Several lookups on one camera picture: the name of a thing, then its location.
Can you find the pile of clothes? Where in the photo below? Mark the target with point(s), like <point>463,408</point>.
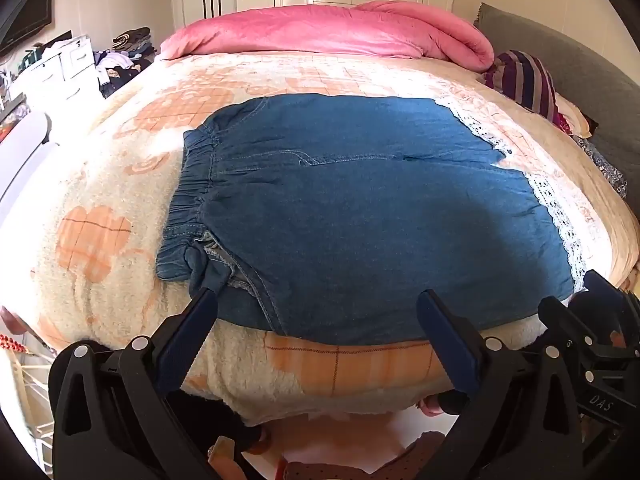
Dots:
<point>125,55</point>

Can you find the cream blanket orange print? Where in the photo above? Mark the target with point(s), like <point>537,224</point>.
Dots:
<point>100,185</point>

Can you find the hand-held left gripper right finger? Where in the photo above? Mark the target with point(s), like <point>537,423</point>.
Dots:
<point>445,330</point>

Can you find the black television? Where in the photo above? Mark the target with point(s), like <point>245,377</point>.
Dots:
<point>25,15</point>

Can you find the cream pillow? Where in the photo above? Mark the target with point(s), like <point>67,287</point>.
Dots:
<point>572,115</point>

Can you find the blue denim pants lace hem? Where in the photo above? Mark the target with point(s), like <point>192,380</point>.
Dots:
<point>350,210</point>

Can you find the pink duvet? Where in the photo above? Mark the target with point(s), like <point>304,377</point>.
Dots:
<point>325,30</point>

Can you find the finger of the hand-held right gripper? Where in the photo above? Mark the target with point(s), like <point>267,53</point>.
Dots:
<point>560,322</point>
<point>602,285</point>

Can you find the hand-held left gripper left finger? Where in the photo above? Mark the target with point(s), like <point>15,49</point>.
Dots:
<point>192,320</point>

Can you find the grey headboard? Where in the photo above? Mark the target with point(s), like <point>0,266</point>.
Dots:
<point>590,70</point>

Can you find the beige bed sheet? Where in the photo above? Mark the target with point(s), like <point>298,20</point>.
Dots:
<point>617,240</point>

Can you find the purple striped pillow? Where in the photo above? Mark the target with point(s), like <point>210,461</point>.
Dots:
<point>527,80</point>

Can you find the dark floral pillow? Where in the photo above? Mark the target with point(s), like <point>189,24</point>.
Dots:
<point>605,165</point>

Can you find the white rounded chair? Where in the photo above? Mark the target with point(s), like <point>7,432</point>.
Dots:
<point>22,160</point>

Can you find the white drawer cabinet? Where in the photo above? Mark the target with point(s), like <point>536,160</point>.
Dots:
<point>65,65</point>

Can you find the brown slipper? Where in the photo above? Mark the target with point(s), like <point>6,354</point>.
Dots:
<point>222,452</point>

